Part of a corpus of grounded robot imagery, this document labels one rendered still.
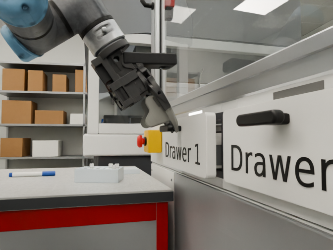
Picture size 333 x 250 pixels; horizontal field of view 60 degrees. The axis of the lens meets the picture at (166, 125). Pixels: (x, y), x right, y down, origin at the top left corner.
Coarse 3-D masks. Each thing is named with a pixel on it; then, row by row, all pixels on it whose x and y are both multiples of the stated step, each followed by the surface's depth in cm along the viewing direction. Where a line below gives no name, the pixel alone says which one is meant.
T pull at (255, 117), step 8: (256, 112) 30; (264, 112) 28; (272, 112) 27; (280, 112) 27; (240, 120) 33; (248, 120) 31; (256, 120) 30; (264, 120) 28; (272, 120) 27; (280, 120) 27; (288, 120) 30
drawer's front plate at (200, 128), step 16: (208, 112) 48; (192, 128) 53; (208, 128) 47; (176, 144) 63; (192, 144) 53; (208, 144) 47; (176, 160) 63; (192, 160) 53; (208, 160) 47; (208, 176) 47
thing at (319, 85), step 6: (306, 84) 30; (312, 84) 29; (318, 84) 29; (282, 90) 34; (288, 90) 33; (294, 90) 32; (300, 90) 31; (306, 90) 30; (312, 90) 29; (276, 96) 35; (282, 96) 34; (288, 96) 33
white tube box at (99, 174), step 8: (80, 168) 86; (88, 168) 86; (96, 168) 86; (104, 168) 87; (120, 168) 84; (80, 176) 81; (88, 176) 81; (96, 176) 81; (104, 176) 81; (112, 176) 81; (120, 176) 84
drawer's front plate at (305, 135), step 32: (320, 96) 26; (224, 128) 44; (256, 128) 36; (288, 128) 30; (320, 128) 26; (224, 160) 44; (256, 160) 36; (320, 160) 26; (288, 192) 30; (320, 192) 26
